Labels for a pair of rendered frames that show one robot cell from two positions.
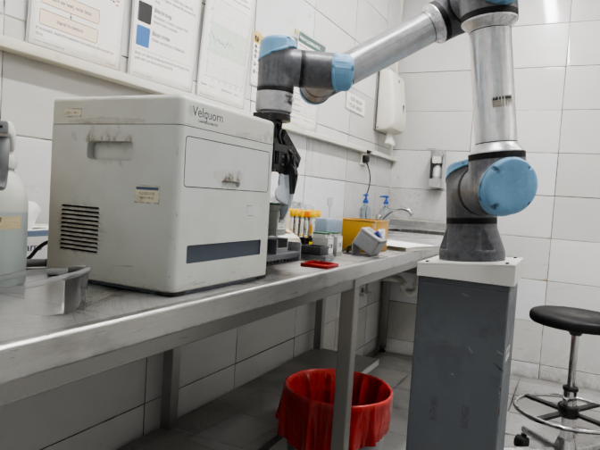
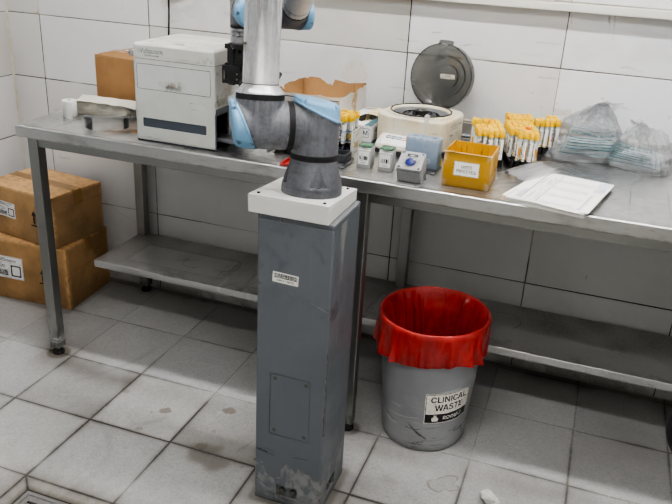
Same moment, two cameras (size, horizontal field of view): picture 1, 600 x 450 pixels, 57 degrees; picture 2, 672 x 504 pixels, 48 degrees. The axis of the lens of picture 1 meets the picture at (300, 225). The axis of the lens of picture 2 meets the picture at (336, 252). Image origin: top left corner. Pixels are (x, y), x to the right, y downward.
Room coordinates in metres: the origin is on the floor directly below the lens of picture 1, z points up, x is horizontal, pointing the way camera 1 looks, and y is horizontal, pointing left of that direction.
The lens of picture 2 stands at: (1.15, -2.18, 1.51)
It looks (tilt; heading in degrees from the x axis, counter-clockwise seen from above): 23 degrees down; 82
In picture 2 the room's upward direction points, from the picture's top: 3 degrees clockwise
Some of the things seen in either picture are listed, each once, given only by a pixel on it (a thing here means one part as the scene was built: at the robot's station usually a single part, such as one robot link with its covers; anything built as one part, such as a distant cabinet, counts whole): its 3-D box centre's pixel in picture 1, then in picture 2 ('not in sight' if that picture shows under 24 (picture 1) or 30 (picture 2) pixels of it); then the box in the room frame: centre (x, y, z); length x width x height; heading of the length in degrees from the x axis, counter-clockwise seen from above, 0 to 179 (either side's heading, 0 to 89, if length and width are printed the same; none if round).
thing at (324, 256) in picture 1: (314, 252); (340, 158); (1.43, -0.04, 0.89); 0.09 x 0.05 x 0.04; 61
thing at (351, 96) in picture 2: not in sight; (319, 107); (1.41, 0.37, 0.95); 0.29 x 0.25 x 0.15; 64
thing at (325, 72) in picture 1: (324, 73); (253, 12); (1.17, -0.03, 1.30); 0.11 x 0.11 x 0.08; 6
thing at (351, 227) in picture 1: (362, 234); (470, 165); (1.78, -0.20, 0.93); 0.13 x 0.13 x 0.10; 63
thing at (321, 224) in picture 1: (328, 235); (423, 153); (1.67, -0.09, 0.92); 0.10 x 0.07 x 0.10; 149
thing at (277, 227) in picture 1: (271, 219); not in sight; (1.16, 0.06, 0.98); 0.05 x 0.04 x 0.06; 64
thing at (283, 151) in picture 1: (270, 144); (240, 64); (1.14, 0.07, 1.14); 0.09 x 0.08 x 0.12; 154
